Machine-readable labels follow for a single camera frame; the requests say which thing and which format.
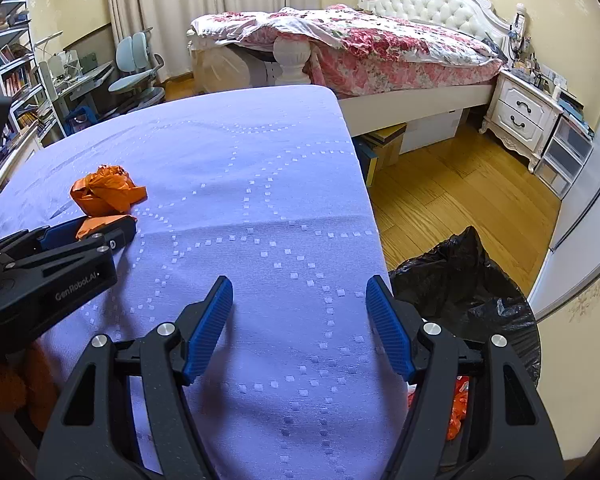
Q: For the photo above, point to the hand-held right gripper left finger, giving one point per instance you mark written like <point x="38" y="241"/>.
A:
<point x="207" y="330"/>

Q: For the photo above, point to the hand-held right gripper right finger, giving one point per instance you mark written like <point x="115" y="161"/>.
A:
<point x="387" y="325"/>

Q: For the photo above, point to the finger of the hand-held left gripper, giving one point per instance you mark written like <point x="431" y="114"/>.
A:
<point x="115" y="240"/>
<point x="62" y="232"/>

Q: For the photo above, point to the orange plastic piece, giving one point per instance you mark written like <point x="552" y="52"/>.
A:
<point x="92" y="225"/>

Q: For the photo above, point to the orange plastic bag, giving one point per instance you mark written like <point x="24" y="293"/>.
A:
<point x="107" y="190"/>

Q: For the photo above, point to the black trash bag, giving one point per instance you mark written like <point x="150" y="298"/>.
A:
<point x="460" y="280"/>

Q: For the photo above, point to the orange cloth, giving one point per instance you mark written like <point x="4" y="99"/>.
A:
<point x="10" y="385"/>

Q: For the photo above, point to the grey study desk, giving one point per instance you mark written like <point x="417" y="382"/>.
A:
<point x="80" y="80"/>

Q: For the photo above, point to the white bookshelf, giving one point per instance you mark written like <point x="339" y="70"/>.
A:
<point x="15" y="75"/>

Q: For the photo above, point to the brown cardboard box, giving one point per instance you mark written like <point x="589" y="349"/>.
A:
<point x="385" y="152"/>

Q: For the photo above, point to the light blue desk chair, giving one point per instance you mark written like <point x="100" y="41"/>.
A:
<point x="135" y="65"/>

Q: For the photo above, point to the white storage box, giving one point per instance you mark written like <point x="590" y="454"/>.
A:
<point x="432" y="130"/>

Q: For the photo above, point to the white wardrobe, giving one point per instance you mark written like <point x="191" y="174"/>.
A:
<point x="580" y="240"/>

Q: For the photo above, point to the plastic drawer unit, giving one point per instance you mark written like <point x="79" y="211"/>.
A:
<point x="562" y="155"/>

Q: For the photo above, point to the white nightstand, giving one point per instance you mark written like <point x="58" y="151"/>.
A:
<point x="517" y="110"/>

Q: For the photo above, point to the pink floral quilt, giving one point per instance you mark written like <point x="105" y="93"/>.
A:
<point x="380" y="45"/>

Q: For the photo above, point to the bed with floral quilt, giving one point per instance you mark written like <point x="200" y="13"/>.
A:
<point x="430" y="0"/>

